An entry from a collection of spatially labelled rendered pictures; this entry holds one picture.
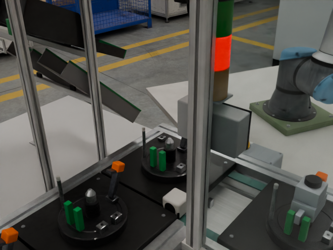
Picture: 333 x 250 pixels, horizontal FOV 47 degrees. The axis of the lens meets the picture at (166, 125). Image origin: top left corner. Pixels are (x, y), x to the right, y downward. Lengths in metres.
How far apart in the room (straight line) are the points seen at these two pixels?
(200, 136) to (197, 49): 0.14
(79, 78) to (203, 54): 0.48
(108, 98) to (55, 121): 0.45
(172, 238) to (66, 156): 0.56
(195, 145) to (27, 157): 0.74
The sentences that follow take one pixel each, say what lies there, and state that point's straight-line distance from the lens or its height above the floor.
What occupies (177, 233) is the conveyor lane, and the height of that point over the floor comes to 0.95.
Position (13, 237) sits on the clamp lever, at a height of 1.06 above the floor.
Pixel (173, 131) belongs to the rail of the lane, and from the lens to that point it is 1.11.
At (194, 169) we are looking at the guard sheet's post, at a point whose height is 1.13.
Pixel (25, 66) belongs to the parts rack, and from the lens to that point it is 0.82.
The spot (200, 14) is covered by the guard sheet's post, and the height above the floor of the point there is 1.40.
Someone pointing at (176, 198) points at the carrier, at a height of 0.99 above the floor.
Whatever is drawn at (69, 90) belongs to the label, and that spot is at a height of 1.11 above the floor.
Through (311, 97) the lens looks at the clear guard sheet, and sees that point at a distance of 0.50.
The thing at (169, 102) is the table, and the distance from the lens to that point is 1.51.
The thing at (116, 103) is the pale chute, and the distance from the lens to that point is 1.04.
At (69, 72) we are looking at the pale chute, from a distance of 0.94.
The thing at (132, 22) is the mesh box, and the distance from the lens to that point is 5.73.
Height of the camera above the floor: 1.51
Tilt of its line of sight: 29 degrees down
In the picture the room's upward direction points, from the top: 1 degrees counter-clockwise
